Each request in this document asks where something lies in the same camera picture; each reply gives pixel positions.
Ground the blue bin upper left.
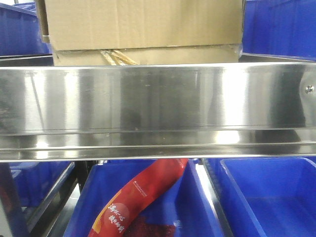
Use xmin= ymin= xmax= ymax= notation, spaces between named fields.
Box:
xmin=0 ymin=2 xmax=52 ymax=56

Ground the red snack package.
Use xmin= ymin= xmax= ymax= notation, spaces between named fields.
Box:
xmin=88 ymin=158 xmax=188 ymax=237

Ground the stainless steel shelf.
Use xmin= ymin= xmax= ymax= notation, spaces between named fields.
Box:
xmin=0 ymin=55 xmax=316 ymax=237

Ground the blue bin upper right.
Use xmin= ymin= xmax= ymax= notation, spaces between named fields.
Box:
xmin=242 ymin=0 xmax=316 ymax=61

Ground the blue bin with snack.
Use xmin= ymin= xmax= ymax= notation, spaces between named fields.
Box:
xmin=64 ymin=158 xmax=223 ymax=237

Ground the torn brown cardboard box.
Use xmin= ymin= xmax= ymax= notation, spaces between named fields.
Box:
xmin=36 ymin=0 xmax=245 ymax=66

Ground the empty blue bin right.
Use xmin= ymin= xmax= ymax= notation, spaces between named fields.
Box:
xmin=206 ymin=157 xmax=316 ymax=237

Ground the blue bin lower left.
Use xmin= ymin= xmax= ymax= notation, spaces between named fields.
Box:
xmin=9 ymin=161 xmax=70 ymax=207

